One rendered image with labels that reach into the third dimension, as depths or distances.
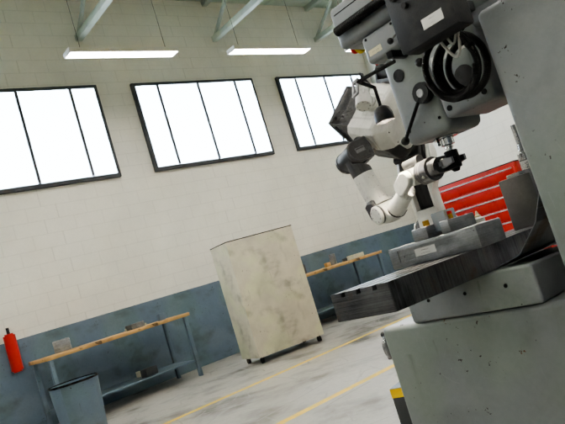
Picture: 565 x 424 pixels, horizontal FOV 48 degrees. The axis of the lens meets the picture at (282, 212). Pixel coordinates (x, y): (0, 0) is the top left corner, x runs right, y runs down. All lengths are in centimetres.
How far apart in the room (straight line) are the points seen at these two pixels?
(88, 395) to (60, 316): 308
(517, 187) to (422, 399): 83
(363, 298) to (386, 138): 108
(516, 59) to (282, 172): 1004
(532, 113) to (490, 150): 1089
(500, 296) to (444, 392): 45
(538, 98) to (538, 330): 67
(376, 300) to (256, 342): 642
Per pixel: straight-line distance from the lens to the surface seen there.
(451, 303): 214
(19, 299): 912
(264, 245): 828
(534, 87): 181
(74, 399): 628
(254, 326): 808
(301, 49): 1027
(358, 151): 261
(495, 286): 203
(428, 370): 230
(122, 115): 1041
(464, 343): 217
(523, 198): 240
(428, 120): 215
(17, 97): 984
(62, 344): 868
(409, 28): 185
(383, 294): 169
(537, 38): 181
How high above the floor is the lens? 103
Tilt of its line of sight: 5 degrees up
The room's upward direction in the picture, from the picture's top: 17 degrees counter-clockwise
